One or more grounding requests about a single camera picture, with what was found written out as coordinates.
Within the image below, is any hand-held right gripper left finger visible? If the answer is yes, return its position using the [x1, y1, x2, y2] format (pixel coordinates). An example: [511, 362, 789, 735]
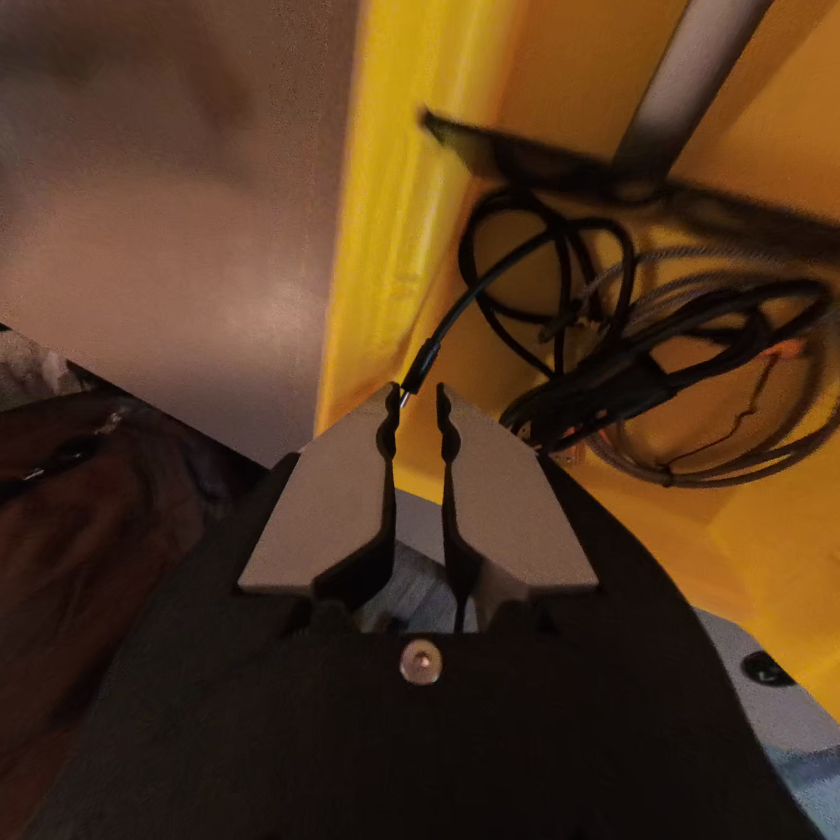
[236, 382, 404, 610]

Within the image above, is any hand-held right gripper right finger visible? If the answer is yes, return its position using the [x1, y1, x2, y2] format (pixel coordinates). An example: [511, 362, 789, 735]
[435, 382, 601, 627]

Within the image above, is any grey braided cable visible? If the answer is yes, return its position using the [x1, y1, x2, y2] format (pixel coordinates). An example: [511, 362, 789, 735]
[577, 248, 840, 491]

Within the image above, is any plain black usb-c cable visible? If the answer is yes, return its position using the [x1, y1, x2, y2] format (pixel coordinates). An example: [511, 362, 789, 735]
[399, 190, 637, 413]

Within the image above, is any yellow plastic bin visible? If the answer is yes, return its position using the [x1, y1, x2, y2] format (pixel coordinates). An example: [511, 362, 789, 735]
[314, 0, 840, 708]

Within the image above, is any grey bin divider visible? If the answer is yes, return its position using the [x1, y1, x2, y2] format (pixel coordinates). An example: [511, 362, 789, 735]
[612, 0, 777, 193]

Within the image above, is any dark adapter with black cable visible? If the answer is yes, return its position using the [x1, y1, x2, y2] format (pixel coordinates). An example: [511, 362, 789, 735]
[420, 108, 840, 263]

